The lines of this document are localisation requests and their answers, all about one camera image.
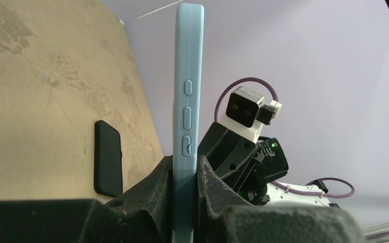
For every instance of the black phone in black case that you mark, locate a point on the black phone in black case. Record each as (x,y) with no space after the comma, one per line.
(108,172)

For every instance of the aluminium frame rail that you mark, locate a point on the aluminium frame rail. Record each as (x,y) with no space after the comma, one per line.
(387,228)

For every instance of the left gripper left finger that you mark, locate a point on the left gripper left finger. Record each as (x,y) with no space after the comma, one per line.
(141,214)

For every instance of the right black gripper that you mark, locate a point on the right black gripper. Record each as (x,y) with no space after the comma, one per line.
(231,156)

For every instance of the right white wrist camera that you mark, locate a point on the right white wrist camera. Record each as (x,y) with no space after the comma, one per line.
(247,112)

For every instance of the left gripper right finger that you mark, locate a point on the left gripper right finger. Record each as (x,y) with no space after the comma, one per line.
(224,216)

